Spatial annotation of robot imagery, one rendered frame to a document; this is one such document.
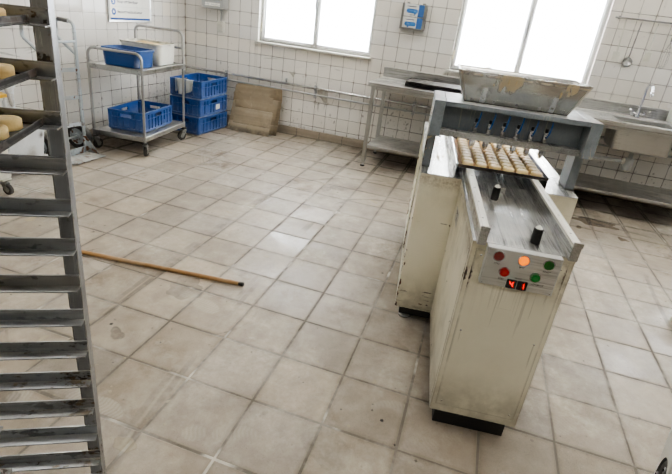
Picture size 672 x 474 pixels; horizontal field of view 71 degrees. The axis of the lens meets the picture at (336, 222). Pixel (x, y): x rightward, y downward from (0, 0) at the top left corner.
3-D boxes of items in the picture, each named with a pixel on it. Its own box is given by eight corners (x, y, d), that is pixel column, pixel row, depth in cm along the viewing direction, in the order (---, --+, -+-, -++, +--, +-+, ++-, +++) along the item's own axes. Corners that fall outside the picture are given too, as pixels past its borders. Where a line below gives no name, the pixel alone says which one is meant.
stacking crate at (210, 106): (198, 105, 599) (198, 89, 591) (227, 110, 590) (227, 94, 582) (169, 112, 546) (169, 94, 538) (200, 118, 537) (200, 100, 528)
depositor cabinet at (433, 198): (404, 227, 374) (424, 121, 340) (496, 244, 365) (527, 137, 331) (391, 318, 258) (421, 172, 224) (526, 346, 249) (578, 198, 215)
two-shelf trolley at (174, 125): (140, 130, 536) (134, 23, 491) (188, 138, 529) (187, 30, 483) (91, 148, 459) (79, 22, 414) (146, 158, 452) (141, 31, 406)
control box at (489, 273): (477, 277, 164) (487, 242, 159) (549, 291, 161) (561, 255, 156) (478, 283, 161) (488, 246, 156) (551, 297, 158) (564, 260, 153)
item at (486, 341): (426, 324, 256) (463, 166, 220) (490, 338, 252) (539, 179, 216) (424, 424, 193) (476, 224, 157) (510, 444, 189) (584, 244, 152)
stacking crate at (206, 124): (199, 121, 607) (199, 105, 599) (227, 127, 597) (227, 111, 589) (169, 129, 555) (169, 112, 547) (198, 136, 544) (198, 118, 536)
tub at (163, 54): (138, 58, 496) (137, 37, 488) (177, 64, 492) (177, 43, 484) (118, 60, 463) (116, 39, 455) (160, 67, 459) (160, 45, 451)
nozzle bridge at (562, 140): (421, 154, 254) (434, 89, 240) (561, 177, 245) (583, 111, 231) (420, 172, 224) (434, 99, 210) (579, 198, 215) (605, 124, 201)
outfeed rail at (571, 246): (494, 132, 334) (496, 122, 331) (498, 133, 334) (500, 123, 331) (568, 261, 152) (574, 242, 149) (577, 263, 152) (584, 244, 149)
